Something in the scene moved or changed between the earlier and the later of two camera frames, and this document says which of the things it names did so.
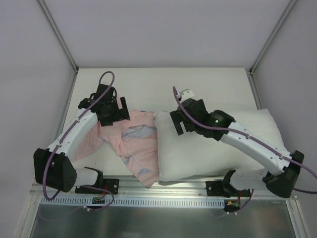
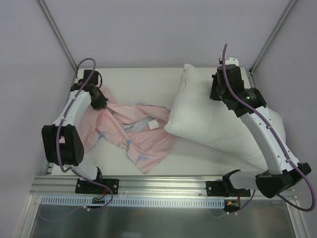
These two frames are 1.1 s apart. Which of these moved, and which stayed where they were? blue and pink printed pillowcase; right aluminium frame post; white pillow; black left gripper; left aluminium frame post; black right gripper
Moved: blue and pink printed pillowcase; white pillow; black left gripper; black right gripper
Stayed: right aluminium frame post; left aluminium frame post
